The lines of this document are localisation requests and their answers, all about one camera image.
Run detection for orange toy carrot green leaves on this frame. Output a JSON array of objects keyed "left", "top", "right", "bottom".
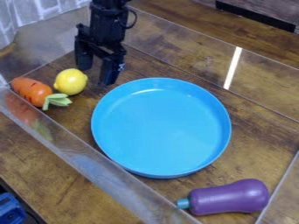
[{"left": 10, "top": 77, "right": 72, "bottom": 110}]

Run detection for purple toy eggplant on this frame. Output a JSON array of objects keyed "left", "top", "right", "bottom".
[{"left": 176, "top": 178, "right": 269, "bottom": 215}]

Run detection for dark wooden furniture edge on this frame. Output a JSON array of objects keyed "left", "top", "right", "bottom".
[{"left": 215, "top": 0, "right": 295, "bottom": 33}]

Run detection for blue plastic object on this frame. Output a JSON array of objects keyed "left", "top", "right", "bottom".
[{"left": 0, "top": 192, "right": 25, "bottom": 224}]

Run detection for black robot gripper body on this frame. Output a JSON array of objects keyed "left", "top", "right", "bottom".
[{"left": 75, "top": 0, "right": 136, "bottom": 58}]

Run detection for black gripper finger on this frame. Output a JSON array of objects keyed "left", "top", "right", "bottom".
[
  {"left": 97, "top": 52, "right": 127, "bottom": 86},
  {"left": 75, "top": 41, "right": 93, "bottom": 71}
]

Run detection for yellow toy lemon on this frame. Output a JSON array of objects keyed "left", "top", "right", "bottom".
[{"left": 53, "top": 68, "right": 88, "bottom": 95}]

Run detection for white lattice curtain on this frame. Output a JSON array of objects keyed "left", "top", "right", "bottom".
[{"left": 0, "top": 0, "right": 91, "bottom": 50}]

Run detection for blue round plastic tray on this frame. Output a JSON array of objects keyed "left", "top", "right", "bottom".
[{"left": 91, "top": 78, "right": 231, "bottom": 179}]

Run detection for clear acrylic barrier wall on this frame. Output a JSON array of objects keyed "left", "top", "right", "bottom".
[{"left": 0, "top": 0, "right": 299, "bottom": 224}]

